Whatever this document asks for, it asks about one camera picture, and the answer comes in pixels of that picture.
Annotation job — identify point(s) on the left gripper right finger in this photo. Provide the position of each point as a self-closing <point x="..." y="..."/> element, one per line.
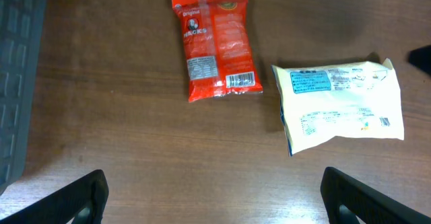
<point x="348" y="200"/>

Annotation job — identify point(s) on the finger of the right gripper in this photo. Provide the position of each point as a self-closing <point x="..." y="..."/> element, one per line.
<point x="421" y="58"/>

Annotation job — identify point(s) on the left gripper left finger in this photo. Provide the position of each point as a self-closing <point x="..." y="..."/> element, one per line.
<point x="82" y="201"/>

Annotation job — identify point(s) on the red candy bag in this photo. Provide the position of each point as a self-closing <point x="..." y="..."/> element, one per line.
<point x="217" y="51"/>

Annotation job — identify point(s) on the grey plastic mesh basket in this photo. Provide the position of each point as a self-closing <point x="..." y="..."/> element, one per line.
<point x="21" y="30"/>

